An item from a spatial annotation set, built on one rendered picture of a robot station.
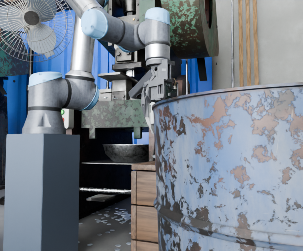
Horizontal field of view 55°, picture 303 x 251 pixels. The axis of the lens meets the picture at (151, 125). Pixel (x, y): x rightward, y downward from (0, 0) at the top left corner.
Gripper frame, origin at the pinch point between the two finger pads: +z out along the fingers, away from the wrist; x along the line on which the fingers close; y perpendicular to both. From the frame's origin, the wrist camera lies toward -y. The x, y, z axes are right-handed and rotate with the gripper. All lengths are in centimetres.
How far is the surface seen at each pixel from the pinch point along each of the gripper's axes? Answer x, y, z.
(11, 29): 20, -145, -73
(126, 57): 50, -62, -45
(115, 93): 42, -63, -23
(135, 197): 2.8, -9.4, 21.6
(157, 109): -31.7, 28.2, -1.5
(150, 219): 4.2, -4.4, 28.2
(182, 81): 93, -53, -36
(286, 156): -34, 47, 5
